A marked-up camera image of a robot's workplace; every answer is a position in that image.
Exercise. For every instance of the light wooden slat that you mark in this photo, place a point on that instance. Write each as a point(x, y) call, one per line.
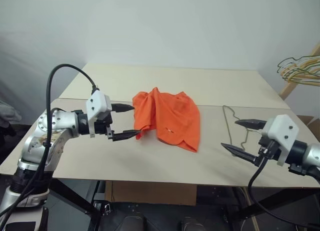
point(252, 211)

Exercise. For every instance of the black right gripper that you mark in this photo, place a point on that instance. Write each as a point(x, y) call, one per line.
point(268, 151)

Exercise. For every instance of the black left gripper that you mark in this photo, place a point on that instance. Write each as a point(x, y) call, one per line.
point(102, 128)

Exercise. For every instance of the orange shorts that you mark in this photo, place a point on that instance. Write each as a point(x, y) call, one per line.
point(172, 116)

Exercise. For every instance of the grey cloth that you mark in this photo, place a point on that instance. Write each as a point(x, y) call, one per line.
point(8, 113)

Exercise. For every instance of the brown cardboard box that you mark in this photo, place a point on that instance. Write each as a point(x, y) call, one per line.
point(150, 192)

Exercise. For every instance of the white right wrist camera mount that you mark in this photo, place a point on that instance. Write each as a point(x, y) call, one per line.
point(282, 128)

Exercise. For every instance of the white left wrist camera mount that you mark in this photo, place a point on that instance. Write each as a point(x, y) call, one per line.
point(96, 103)

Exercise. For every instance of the open cardboard box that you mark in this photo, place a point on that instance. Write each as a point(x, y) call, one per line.
point(310, 121)

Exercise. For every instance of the black table frame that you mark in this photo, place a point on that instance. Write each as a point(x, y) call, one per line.
point(75, 198)

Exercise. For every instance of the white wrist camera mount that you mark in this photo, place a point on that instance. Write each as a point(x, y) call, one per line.
point(96, 103)
point(282, 128)

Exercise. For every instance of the bunch of hangers on rack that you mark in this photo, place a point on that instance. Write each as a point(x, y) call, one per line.
point(290, 88)

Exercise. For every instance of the dark rounded shape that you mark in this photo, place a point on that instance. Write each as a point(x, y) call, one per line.
point(132, 223)
point(189, 224)

